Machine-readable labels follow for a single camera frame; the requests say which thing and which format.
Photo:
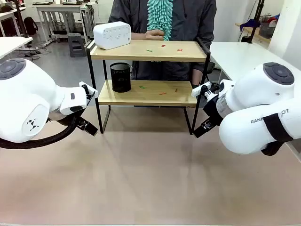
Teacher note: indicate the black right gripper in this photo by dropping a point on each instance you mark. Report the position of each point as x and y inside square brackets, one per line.
[212, 110]

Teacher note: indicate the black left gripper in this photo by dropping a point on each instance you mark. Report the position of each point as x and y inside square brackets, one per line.
[76, 118]

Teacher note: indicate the teal chenille duster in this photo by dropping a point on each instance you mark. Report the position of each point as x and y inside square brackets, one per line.
[160, 16]

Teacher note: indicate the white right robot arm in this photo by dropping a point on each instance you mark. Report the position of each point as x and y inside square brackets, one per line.
[258, 94]

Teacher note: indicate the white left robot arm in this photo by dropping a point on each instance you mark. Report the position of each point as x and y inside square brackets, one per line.
[23, 99]

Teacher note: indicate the person right forearm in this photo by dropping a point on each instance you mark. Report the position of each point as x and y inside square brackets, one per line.
[138, 36]

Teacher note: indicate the person right hand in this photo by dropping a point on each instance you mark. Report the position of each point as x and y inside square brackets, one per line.
[154, 34]

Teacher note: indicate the black mesh pen holder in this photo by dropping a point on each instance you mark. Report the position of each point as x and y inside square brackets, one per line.
[121, 77]

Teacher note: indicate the large white table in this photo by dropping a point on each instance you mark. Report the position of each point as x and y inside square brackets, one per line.
[235, 56]

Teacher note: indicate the grey step stool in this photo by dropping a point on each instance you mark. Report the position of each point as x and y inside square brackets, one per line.
[77, 46]

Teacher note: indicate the white rounded box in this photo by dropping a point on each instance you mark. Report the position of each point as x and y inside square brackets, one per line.
[113, 35]

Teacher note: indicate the person torso dark jacket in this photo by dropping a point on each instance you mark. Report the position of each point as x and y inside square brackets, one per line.
[188, 21]

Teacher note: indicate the wooden side table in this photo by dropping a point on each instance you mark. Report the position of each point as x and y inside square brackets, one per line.
[249, 29]

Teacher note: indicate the white desk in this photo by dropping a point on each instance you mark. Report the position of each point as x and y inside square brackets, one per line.
[11, 44]

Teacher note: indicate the blue cloth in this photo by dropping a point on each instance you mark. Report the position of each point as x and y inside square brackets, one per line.
[250, 23]

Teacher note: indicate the black backpack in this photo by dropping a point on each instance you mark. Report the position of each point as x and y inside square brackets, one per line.
[30, 26]

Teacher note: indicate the black stand pole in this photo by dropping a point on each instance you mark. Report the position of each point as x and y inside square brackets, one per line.
[256, 18]

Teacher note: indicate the white metal-legged lab table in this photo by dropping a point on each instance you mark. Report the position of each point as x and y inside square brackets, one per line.
[63, 7]

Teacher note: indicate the black tripod pole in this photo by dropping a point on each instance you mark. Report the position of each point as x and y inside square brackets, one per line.
[22, 18]

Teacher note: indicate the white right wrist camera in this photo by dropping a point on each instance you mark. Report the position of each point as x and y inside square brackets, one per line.
[201, 89]

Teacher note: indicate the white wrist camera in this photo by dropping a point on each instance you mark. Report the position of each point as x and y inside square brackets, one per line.
[88, 87]
[201, 89]

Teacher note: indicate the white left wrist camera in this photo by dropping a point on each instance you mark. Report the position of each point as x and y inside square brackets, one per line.
[88, 87]

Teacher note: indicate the wooden two-tier black-frame shelf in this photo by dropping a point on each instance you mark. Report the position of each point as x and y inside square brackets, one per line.
[145, 55]

